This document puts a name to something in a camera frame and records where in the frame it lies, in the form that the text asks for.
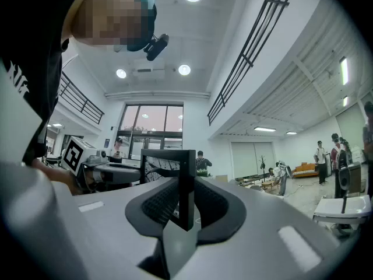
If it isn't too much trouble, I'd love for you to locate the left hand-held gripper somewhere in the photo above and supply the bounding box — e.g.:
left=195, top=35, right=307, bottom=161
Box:
left=60, top=135, right=142, bottom=193

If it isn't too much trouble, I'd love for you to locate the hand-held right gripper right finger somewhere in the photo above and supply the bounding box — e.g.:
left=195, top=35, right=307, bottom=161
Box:
left=171, top=177, right=341, bottom=280

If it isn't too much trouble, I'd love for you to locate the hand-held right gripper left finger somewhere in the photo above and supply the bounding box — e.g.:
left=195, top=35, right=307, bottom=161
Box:
left=54, top=177, right=180, bottom=280

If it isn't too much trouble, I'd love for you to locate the person's left forearm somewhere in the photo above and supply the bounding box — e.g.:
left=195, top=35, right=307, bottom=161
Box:
left=31, top=158, right=78, bottom=194

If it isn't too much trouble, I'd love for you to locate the person's left hand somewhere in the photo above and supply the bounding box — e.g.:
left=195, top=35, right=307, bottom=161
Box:
left=76, top=169, right=98, bottom=194

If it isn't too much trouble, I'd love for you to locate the black coat rack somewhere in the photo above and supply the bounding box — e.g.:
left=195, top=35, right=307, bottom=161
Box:
left=259, top=155, right=268, bottom=183

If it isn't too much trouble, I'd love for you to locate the white roller blind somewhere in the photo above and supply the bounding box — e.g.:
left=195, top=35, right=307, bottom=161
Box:
left=230, top=141, right=276, bottom=179

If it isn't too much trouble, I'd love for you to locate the orange sofa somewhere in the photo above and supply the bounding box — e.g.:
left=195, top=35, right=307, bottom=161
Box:
left=291, top=162, right=319, bottom=179

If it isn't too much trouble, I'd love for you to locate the white-topped wooden desk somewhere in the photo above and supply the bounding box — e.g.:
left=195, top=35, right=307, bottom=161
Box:
left=312, top=195, right=371, bottom=225

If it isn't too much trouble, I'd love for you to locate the black mezzanine railing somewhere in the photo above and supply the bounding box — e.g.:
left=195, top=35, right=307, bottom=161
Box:
left=59, top=71, right=105, bottom=125

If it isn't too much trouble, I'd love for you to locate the ceiling air conditioner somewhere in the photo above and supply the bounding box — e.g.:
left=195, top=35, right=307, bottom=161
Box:
left=132, top=65, right=166, bottom=79

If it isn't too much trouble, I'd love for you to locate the person's head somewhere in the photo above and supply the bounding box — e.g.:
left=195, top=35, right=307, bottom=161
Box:
left=62, top=0, right=158, bottom=53

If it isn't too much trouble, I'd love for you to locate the long black balcony railing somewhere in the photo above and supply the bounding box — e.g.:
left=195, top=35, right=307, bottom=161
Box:
left=207, top=0, right=298, bottom=127

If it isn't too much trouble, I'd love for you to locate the large glass window wall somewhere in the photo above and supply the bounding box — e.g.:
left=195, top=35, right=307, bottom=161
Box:
left=116, top=103, right=185, bottom=160

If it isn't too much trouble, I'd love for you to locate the black head camera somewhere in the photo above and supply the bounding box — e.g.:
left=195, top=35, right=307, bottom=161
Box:
left=143, top=33, right=170, bottom=62

